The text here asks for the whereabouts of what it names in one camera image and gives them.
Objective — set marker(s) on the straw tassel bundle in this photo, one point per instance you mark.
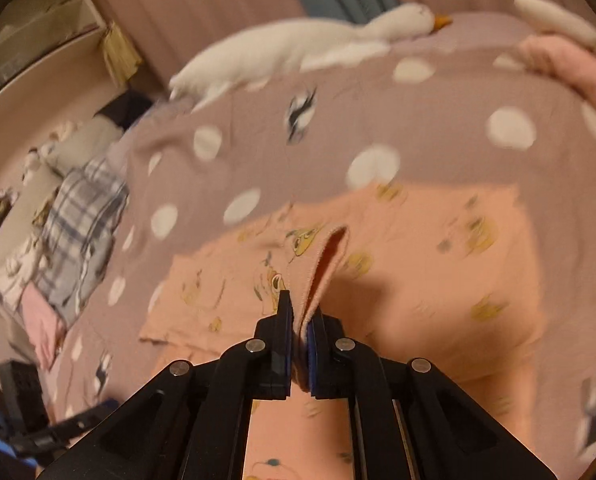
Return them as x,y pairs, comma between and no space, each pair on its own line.
120,55

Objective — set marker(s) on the grey-blue cloth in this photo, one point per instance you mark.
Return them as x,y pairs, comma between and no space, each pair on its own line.
82,285

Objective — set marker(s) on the peach cartoon print garment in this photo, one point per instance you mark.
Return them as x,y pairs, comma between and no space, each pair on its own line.
428,285

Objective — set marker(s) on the white patterned cloth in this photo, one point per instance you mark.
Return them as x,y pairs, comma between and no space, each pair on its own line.
20,270

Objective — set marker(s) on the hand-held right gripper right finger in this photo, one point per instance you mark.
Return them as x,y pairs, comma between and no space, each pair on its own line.
311,360

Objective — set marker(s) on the light pink garment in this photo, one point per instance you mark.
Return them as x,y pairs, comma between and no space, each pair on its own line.
42,325

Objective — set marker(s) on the plaid grey white cloth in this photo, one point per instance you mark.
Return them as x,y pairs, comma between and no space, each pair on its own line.
82,200

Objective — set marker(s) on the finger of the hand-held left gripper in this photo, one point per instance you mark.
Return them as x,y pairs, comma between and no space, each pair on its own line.
62,432

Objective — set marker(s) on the white shelf unit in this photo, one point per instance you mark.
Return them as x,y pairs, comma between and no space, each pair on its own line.
37,25

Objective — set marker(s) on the pink fluffy cloth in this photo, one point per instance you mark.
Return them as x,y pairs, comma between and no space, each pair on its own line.
573,65

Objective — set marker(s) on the pink curtain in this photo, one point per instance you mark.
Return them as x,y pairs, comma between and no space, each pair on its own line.
202,0

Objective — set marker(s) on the polka dot mauve blanket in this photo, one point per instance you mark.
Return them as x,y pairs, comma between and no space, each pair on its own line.
428,110

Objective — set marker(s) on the beige pillow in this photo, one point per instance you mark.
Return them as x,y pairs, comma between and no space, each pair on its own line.
87,140

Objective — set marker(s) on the cream plush toy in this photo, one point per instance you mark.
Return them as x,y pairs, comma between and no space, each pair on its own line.
553,17

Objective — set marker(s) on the dark cloth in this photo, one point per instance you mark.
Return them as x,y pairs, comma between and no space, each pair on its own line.
125,110

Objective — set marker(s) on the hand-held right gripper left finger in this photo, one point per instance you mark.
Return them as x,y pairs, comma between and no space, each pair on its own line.
285,345

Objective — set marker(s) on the white goose plush toy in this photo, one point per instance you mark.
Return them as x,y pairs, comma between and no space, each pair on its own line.
278,45

